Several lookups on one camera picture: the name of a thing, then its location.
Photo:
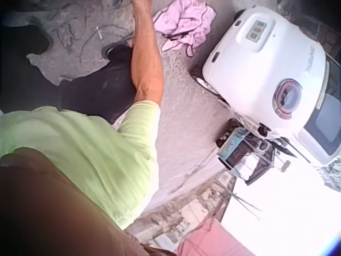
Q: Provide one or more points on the white washing machine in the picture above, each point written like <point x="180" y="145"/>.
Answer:
<point x="269" y="66"/>

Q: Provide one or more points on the blue labelled box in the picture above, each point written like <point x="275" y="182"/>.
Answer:
<point x="234" y="149"/>

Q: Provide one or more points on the pink crumpled cloth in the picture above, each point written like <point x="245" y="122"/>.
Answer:
<point x="186" y="24"/>

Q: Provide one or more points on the person's legs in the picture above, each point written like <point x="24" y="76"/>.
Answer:
<point x="98" y="88"/>

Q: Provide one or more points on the pink fabric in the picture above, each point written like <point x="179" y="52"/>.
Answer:
<point x="210" y="240"/>

